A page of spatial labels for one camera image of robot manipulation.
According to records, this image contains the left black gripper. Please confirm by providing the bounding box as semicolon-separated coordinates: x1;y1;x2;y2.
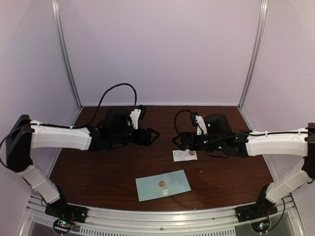
110;126;159;147

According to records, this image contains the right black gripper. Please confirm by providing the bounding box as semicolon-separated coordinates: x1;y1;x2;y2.
173;132;224;151

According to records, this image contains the white seal sticker sheet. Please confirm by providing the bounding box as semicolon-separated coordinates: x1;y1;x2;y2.
172;149;197;162

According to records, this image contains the light blue envelope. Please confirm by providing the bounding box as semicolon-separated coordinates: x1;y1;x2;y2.
135;170;191;202

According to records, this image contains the round copper wax seal sticker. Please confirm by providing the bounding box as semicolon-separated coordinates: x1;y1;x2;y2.
158;180;165;187

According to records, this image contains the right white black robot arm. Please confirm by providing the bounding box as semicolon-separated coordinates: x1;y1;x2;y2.
172;112;315;217

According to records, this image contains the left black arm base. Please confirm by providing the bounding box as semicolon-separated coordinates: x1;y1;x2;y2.
45;187;88;223

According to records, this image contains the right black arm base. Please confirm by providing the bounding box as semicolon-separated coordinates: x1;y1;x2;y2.
235;185;278;222

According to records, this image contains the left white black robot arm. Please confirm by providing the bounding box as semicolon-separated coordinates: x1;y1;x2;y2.
1;107;160;218

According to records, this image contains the right round circuit board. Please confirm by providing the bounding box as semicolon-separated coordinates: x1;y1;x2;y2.
250;220;271;234

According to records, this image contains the round circuit board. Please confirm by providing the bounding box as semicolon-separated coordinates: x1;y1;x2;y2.
53;219;75;234
250;220;271;234

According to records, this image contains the left round circuit board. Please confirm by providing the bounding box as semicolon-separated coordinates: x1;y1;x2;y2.
53;219;75;234

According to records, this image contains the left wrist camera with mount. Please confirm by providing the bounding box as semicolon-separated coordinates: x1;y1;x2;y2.
129;105;147;130

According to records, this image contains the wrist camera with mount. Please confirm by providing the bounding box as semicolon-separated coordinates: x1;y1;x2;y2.
129;105;147;130
190;112;208;135

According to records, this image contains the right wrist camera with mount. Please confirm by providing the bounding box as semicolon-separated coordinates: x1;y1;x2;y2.
190;112;208;135

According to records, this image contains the left black braided cable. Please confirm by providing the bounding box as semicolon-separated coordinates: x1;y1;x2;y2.
31;83;138;130

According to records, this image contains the black braided cable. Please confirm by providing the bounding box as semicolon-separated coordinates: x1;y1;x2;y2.
173;109;308;138
31;83;138;130

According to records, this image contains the front aluminium rail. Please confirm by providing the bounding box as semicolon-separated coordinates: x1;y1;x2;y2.
18;197;305;236

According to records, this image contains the right black braided cable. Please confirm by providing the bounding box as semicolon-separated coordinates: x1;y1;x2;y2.
173;109;308;138

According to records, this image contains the right aluminium frame post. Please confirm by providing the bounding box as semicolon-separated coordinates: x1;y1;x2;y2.
238;0;268;110

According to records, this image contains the aluminium frame post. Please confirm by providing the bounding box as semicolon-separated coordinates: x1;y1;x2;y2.
52;0;83;110
238;0;268;110

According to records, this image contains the left aluminium frame post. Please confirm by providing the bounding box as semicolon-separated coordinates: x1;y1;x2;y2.
52;0;83;110

